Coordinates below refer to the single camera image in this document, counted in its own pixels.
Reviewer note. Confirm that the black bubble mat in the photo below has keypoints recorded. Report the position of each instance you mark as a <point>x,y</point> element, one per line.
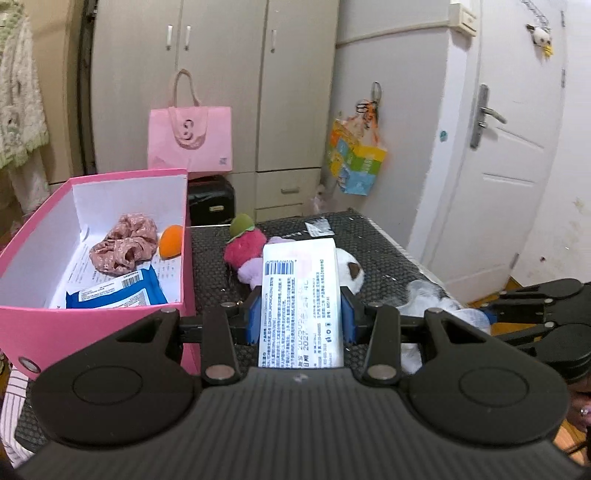
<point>383,249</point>

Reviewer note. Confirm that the pink cardboard box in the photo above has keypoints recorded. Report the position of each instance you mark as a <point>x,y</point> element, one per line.
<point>27,332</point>

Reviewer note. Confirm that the white wall switch box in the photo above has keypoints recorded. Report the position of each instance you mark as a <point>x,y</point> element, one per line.
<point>463,18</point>

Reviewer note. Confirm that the small clear plastic bag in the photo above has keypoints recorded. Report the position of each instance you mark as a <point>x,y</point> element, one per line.
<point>318,227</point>

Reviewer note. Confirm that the small duck plush toy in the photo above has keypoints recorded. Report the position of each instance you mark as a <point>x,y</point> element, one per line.
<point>541,37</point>

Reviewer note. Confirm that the pink strawberry plush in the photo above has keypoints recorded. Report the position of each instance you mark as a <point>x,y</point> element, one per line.
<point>244,247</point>

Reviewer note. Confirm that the black suitcase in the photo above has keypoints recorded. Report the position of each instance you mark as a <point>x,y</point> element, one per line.
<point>210,203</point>

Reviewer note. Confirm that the pink floral scrunchie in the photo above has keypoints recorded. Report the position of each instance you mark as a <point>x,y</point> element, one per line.
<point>124,244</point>

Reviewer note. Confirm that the fluffy cream pajama pants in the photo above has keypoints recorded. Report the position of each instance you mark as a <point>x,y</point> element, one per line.
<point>27,184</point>

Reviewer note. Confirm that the black clothes rack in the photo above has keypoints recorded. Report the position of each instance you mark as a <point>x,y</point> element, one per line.
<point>85,92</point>

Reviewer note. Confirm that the light grey three-door wardrobe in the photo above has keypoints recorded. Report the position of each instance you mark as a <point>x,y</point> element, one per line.
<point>295,115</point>

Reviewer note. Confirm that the fluffy cream green pajama jacket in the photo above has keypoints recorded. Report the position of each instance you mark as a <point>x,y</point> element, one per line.
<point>21,92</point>

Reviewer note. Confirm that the pink tote bag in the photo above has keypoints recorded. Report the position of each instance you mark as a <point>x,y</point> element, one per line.
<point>194,147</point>

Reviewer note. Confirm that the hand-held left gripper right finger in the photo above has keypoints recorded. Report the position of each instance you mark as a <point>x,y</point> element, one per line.
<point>349,318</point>

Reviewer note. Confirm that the white door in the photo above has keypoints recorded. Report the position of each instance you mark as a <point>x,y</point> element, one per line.
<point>508,184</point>

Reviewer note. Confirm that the white plush with brown patch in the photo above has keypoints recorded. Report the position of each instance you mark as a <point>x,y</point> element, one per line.
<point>353,272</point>

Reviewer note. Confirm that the orange makeup sponge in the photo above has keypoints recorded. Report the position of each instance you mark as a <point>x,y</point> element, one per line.
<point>171,240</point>

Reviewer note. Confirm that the colourful paper gift bag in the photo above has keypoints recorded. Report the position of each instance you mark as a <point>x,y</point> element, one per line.
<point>360,161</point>

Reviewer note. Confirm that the white tissue packet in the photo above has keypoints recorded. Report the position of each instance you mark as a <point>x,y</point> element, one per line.
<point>300,300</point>

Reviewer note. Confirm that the metal door hook rack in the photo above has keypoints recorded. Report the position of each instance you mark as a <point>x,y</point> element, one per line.
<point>531,9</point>

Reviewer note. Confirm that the clear plastic wrapper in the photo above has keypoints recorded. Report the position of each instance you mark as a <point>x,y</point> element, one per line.
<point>434,300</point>

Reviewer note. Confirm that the beige tall wooden cabinet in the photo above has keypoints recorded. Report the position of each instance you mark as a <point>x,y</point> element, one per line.
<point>60,92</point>

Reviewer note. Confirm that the purple plush toy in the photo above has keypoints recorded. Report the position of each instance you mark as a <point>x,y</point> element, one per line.
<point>251,272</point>

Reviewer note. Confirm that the person's right hand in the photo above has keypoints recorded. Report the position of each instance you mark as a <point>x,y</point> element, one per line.
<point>582,406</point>

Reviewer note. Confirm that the black wall hook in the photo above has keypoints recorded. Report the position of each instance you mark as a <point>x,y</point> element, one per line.
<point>376,92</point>

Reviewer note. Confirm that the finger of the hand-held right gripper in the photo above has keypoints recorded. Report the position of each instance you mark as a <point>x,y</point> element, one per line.
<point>521,337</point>
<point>540,293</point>

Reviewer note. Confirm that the pink striped fabric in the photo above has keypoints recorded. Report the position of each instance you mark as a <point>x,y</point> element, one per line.
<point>14,406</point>

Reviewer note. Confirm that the blue wipes packet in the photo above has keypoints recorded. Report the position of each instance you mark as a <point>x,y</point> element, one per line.
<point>115,295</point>

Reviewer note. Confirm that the translucent plastic bag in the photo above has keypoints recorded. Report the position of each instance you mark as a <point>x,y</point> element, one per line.
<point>323,196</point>

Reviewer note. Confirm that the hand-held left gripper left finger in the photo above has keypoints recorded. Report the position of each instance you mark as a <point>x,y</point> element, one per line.
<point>255,318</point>

